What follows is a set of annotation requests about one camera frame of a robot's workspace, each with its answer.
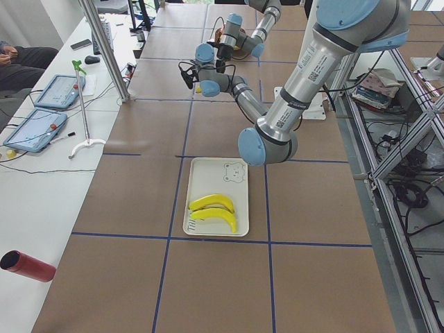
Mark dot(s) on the white rectangular bear plate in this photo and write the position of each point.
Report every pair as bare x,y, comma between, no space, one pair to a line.
217,175

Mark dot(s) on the aluminium frame post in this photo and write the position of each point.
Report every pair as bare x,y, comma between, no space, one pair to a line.
93,19

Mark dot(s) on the blue teach pendant far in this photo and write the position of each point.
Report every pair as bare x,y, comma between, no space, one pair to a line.
60,92

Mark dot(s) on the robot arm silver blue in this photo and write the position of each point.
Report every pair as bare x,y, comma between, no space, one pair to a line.
234,42
341,28

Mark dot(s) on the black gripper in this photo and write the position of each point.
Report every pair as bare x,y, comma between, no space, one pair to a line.
222,51

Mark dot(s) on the red cylinder bottle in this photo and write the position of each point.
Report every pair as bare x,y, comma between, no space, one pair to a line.
27,266

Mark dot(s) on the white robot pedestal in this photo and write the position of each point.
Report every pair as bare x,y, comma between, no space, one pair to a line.
298,84

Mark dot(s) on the metal cup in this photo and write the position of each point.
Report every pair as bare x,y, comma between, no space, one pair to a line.
140,36

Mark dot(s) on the reacher grabber tool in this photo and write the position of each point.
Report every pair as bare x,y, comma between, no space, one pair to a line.
88,142

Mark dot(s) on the black smartphone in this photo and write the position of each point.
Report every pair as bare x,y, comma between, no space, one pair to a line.
81,44

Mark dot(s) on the person in dark clothes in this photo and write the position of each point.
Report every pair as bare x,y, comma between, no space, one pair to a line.
22,67

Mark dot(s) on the stack of cloths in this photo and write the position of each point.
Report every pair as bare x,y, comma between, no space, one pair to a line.
378,89

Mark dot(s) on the blue teach pendant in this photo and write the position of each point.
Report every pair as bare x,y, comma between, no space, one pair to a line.
60,92
35,132

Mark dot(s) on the black computer mouse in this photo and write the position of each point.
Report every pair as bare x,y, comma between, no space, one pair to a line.
90,59

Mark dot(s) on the brown wicker basket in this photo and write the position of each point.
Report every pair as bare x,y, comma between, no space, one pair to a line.
238,53

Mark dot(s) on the yellow small cap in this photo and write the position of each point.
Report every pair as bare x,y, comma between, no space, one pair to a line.
11,153

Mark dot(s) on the blue teach pendant near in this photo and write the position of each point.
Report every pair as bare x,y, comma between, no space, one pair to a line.
35,132

